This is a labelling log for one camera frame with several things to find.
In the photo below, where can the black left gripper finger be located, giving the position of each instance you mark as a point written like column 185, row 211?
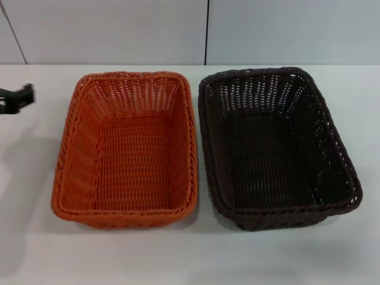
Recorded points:
column 27, row 93
column 9, row 107

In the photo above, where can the orange woven plastic basket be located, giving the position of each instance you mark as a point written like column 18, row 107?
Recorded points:
column 133, row 166

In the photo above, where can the dark brown woven plastic basket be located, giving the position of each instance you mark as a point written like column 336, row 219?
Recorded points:
column 267, row 166

